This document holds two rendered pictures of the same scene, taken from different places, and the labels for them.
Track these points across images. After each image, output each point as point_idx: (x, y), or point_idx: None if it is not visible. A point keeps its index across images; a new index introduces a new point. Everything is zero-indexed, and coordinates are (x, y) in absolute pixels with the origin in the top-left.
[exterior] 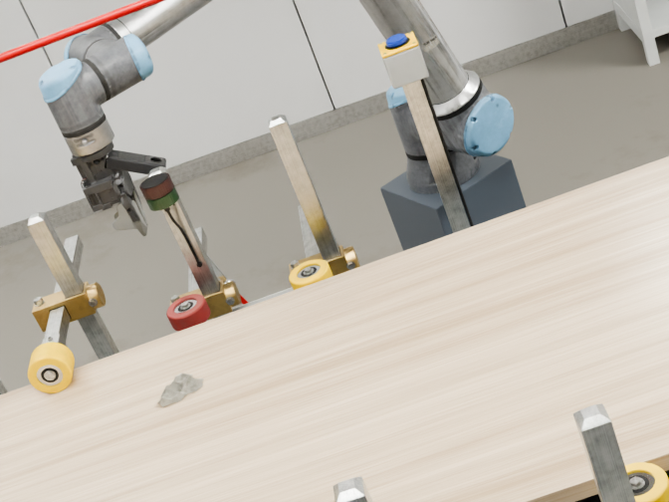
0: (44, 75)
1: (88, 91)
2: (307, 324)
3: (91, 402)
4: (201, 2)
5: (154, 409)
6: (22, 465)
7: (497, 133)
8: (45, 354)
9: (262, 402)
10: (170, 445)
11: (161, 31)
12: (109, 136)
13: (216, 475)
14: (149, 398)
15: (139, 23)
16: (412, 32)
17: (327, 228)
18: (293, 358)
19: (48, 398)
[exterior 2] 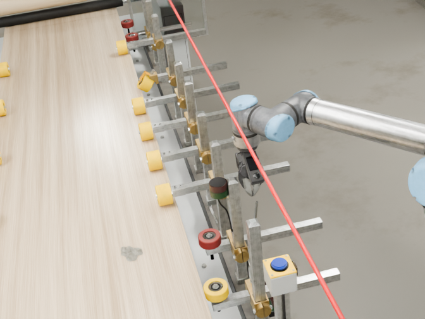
0: (243, 95)
1: (240, 120)
2: (161, 296)
3: (141, 219)
4: (358, 136)
5: (121, 246)
6: (107, 208)
7: None
8: (159, 188)
9: (100, 290)
10: (87, 260)
11: (329, 128)
12: (243, 146)
13: (54, 283)
14: (131, 242)
15: (319, 114)
16: (295, 271)
17: (253, 286)
18: (131, 295)
19: (155, 201)
